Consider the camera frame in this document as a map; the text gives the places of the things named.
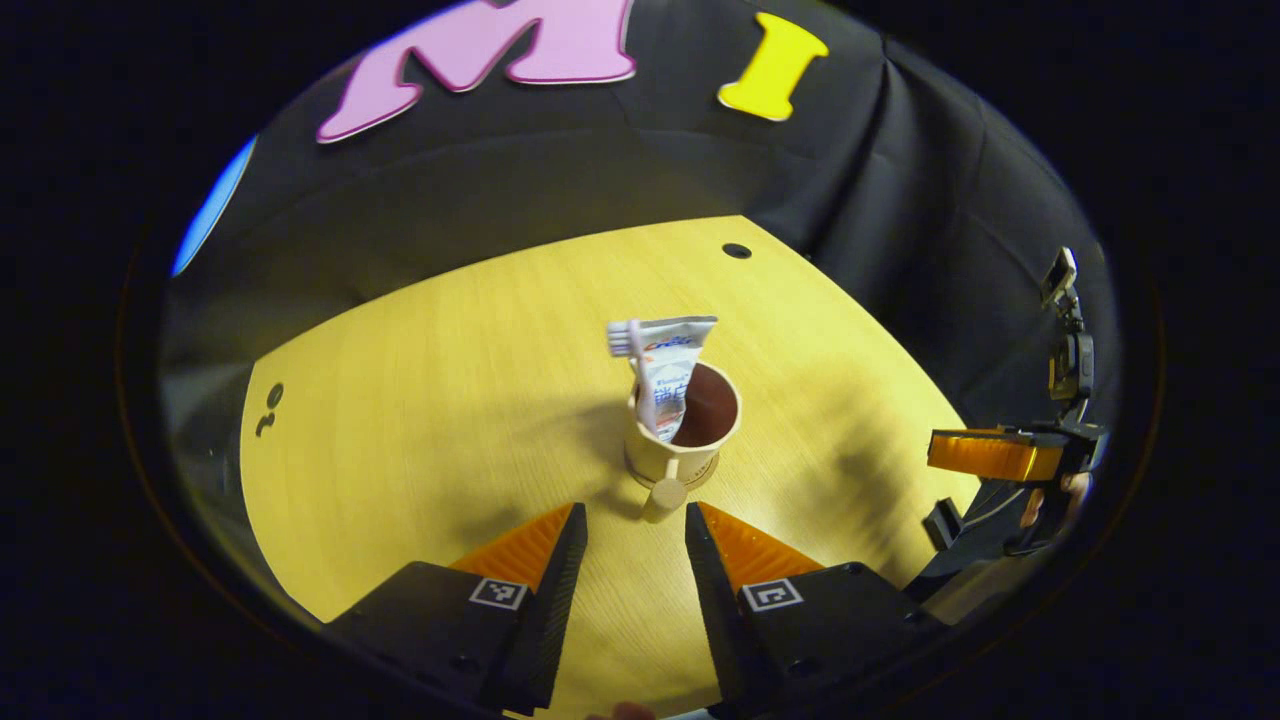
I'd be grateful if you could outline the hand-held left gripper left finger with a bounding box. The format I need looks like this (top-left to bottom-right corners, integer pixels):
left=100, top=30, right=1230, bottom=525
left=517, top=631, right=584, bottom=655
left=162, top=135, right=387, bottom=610
left=322, top=501, right=590, bottom=717

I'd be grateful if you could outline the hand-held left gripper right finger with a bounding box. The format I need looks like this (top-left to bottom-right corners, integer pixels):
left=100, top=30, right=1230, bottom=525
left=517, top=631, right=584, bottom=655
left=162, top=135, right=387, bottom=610
left=684, top=501, right=949, bottom=719

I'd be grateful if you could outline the beige cup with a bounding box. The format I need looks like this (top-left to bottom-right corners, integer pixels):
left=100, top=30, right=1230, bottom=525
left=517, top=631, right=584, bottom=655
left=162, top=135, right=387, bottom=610
left=623, top=362, right=743, bottom=513

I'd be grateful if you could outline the white toothpaste tube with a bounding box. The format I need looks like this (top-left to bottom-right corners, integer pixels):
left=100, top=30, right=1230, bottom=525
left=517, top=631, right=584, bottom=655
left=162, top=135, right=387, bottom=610
left=630, top=316, right=719, bottom=444

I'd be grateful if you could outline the white toothbrush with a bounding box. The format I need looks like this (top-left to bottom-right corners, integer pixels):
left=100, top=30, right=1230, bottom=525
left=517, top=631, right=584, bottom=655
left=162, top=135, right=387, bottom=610
left=607, top=319, right=649, bottom=403

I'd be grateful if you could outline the wooden desktop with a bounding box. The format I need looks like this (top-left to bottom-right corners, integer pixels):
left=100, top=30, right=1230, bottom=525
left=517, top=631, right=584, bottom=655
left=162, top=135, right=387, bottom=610
left=238, top=214, right=986, bottom=720

